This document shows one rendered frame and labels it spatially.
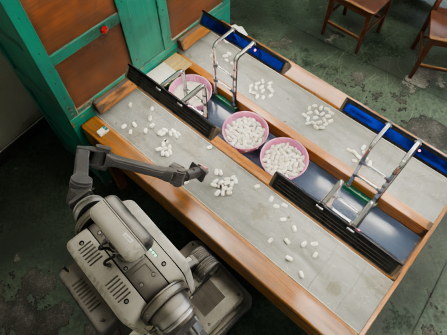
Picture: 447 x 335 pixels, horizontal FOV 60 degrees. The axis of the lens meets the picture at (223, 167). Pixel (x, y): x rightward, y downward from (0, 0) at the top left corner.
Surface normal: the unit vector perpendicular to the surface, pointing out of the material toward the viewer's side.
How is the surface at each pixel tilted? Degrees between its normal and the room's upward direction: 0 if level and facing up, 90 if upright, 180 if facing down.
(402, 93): 0
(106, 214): 0
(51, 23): 90
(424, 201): 0
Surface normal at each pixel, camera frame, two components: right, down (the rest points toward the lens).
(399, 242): -0.01, -0.50
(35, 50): 0.74, 0.58
